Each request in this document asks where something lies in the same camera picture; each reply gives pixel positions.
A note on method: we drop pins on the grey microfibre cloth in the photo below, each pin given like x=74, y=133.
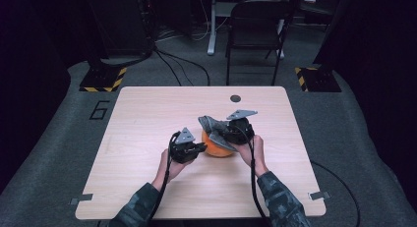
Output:
x=209, y=124

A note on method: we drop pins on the person's left hand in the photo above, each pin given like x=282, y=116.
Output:
x=170, y=173

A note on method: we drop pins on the dark curtain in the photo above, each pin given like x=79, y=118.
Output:
x=377, y=56
x=26, y=73

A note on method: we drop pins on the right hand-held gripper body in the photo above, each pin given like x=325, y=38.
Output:
x=241, y=132

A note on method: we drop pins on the black striped stand base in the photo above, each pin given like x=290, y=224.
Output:
x=321, y=81
x=101, y=79

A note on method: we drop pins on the grey tape strip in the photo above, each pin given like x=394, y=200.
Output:
x=319, y=195
x=82, y=198

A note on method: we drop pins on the black cabinet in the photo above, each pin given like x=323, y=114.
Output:
x=121, y=24

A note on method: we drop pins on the person's right hand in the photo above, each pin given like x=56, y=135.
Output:
x=257, y=158

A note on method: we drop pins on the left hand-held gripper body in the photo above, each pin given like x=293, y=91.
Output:
x=182, y=153

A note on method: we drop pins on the black folding chair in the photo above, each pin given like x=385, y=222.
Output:
x=255, y=24

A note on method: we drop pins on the orange plush toy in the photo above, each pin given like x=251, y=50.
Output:
x=216, y=150

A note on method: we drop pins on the white desk leg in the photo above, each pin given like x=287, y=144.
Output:
x=212, y=30
x=281, y=53

